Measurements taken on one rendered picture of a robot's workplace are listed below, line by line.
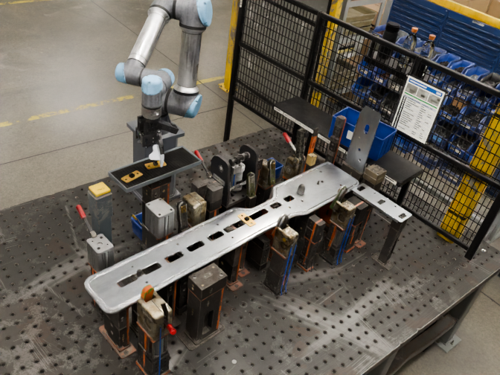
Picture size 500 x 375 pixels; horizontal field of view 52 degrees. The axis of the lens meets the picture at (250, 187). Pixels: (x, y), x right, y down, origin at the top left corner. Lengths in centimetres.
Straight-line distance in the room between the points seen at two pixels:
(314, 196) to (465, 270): 88
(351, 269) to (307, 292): 28
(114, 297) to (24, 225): 89
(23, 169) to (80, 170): 41
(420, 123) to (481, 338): 147
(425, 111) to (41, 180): 272
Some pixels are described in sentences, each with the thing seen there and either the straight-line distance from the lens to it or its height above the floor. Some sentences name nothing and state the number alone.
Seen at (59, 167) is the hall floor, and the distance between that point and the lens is 416.
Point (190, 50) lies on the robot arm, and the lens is 227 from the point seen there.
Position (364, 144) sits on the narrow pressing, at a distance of 255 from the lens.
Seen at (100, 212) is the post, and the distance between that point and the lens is 205.
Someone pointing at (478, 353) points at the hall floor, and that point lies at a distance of 344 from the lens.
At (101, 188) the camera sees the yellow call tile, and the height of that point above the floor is 116.
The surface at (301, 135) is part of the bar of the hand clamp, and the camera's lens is 243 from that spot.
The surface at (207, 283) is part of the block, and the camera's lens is 185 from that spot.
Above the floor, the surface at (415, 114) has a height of 128.
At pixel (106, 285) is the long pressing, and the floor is 100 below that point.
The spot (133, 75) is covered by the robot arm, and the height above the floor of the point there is 151.
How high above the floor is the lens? 240
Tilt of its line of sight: 37 degrees down
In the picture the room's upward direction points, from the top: 9 degrees clockwise
